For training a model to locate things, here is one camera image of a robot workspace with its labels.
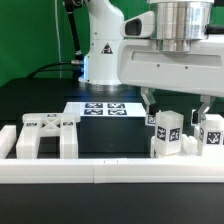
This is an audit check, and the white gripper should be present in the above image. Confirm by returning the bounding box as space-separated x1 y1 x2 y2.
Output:
118 35 224 125

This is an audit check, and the white chair seat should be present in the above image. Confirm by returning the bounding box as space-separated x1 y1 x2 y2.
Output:
150 134 198 158

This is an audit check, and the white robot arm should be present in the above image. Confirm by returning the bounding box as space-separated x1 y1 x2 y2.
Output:
80 0 224 125

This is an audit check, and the white marker sheet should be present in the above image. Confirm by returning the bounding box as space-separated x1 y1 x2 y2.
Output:
64 102 146 117

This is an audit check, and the white U-shaped fence frame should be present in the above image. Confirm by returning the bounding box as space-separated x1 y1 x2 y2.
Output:
0 125 224 184

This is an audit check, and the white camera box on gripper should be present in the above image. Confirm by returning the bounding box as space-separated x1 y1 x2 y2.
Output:
120 11 155 38

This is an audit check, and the black camera pole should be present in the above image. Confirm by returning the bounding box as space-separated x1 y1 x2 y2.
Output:
63 0 84 62

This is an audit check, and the white chair back frame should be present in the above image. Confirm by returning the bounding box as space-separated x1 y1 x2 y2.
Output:
16 113 81 159

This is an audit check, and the black cable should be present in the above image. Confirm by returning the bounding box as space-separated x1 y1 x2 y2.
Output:
26 62 84 80

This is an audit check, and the white cable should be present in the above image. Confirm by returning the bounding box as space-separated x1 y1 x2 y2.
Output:
54 0 63 80

